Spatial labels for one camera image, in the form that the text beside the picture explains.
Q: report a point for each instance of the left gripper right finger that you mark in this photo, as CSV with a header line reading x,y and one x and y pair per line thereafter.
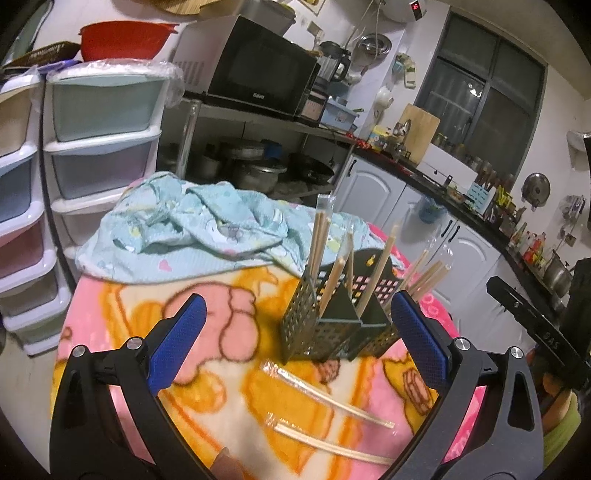
x,y
486,423

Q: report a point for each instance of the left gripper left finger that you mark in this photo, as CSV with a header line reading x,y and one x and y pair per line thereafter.
x,y
87,440

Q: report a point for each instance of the wooden chopsticks pair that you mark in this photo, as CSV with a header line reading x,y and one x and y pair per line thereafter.
x,y
275,371

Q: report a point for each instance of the white kitchen cabinets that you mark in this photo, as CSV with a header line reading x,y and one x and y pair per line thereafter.
x,y
384,200

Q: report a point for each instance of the person's hand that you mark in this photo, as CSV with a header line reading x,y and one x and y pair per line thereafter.
x,y
225,467

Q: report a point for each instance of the steel pot on counter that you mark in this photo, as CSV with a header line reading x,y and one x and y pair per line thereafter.
x,y
557,277

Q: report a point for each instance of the pink cartoon fleece blanket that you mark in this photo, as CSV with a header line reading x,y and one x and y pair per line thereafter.
x,y
220,397

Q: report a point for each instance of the chopsticks standing in basket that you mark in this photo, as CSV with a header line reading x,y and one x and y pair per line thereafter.
x,y
378,271
345,250
429,269
323,218

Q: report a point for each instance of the metal pot lid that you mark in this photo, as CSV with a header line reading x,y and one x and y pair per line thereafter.
x,y
536,190

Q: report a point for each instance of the dark green utensil basket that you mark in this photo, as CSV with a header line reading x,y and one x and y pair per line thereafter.
x,y
339,333

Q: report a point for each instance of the light blue patterned cloth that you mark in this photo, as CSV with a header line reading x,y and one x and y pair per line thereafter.
x,y
165,229

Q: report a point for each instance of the wooden cutting board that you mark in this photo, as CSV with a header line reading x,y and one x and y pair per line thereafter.
x,y
422,130

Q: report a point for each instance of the dark framed window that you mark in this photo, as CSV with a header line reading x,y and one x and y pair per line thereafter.
x,y
486,91

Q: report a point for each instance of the pastel plastic drawer unit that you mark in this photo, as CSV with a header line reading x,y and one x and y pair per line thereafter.
x,y
101,124

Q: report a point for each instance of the blender jug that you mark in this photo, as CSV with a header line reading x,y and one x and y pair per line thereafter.
x,y
334,62

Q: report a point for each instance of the red plastic basin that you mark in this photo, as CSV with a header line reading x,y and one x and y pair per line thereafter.
x,y
124,39

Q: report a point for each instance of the black microwave oven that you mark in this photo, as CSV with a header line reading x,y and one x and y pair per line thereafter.
x,y
237,60

